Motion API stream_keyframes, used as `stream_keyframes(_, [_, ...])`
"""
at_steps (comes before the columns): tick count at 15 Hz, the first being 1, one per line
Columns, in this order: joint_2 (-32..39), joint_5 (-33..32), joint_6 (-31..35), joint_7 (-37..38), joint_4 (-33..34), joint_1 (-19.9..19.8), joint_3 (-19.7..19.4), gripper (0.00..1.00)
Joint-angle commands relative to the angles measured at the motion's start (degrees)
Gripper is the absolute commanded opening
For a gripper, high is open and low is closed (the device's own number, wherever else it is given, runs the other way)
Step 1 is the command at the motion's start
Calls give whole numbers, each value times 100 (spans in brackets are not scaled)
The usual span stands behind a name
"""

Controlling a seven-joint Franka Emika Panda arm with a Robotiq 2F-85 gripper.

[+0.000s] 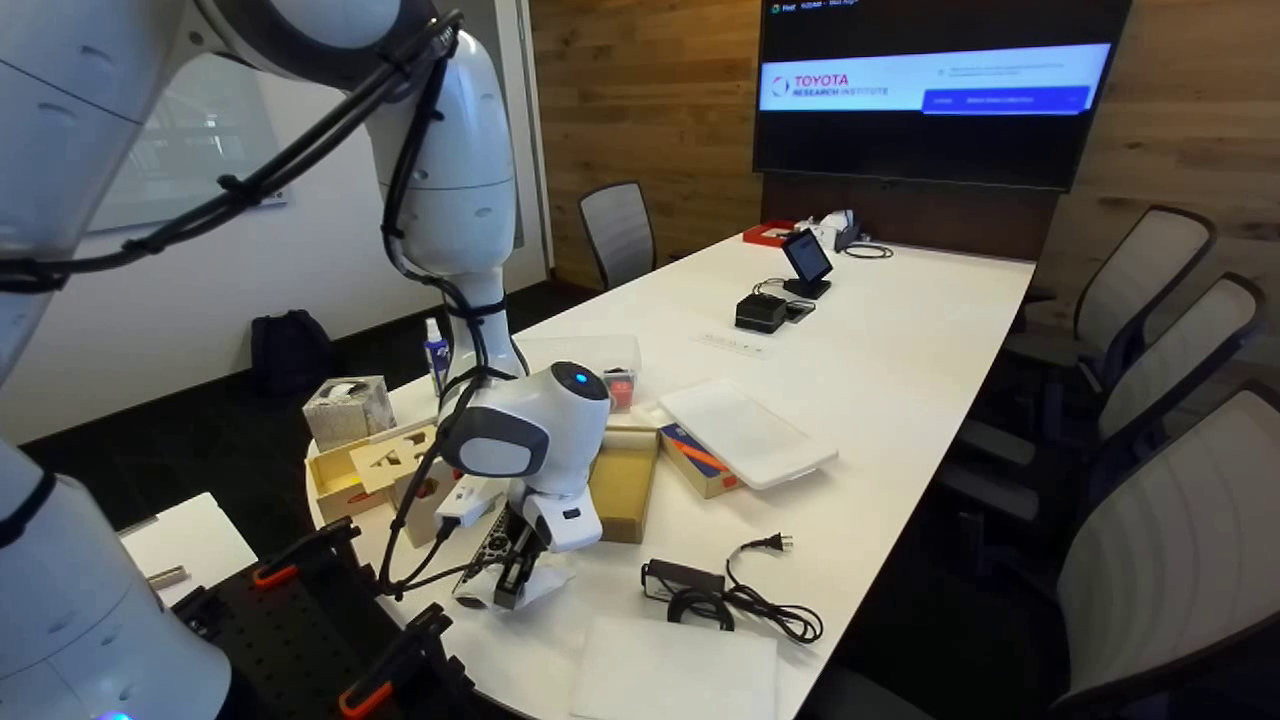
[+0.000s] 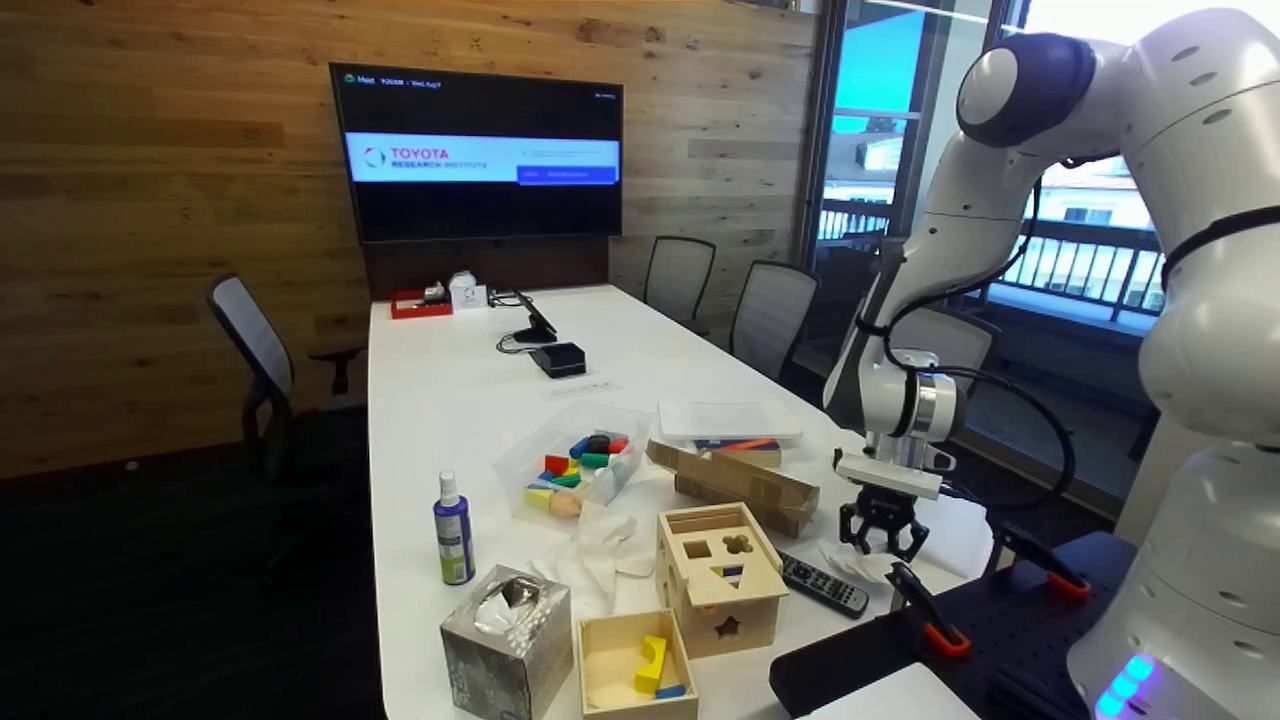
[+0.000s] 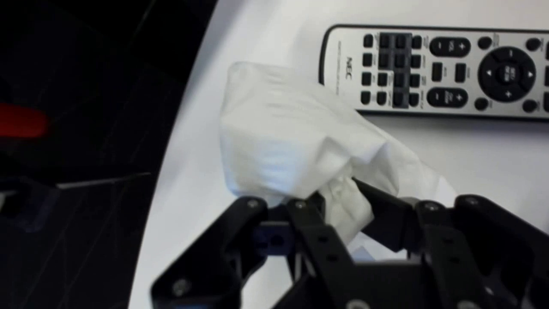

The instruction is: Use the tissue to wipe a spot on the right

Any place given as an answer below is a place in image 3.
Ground grey remote control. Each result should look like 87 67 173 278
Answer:
317 22 549 122

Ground black clamp with orange handle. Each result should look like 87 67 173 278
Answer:
0 101 58 230

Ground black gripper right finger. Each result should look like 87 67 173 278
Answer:
351 177 549 309

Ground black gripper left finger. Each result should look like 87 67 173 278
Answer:
149 194 356 309

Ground white tissue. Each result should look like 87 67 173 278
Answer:
217 58 445 244

